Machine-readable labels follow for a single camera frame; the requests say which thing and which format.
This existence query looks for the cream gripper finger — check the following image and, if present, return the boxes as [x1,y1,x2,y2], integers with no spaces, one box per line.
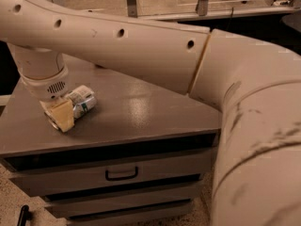
[40,97,74,133]

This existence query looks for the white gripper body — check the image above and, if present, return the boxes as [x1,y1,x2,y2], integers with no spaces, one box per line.
[21,67,69,102]

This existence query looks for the black drawer handle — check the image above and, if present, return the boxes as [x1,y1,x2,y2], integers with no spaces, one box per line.
[104,166,139,182]

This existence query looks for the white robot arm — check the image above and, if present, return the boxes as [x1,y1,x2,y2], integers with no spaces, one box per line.
[0,0,301,226]

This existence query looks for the black object on floor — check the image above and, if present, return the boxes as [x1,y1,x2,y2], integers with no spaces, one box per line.
[17,205,32,226]

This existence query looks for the metal railing frame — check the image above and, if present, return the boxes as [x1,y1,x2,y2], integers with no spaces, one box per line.
[62,0,301,21]

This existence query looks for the grey drawer cabinet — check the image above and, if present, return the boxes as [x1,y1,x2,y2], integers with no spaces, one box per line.
[0,56,220,226]

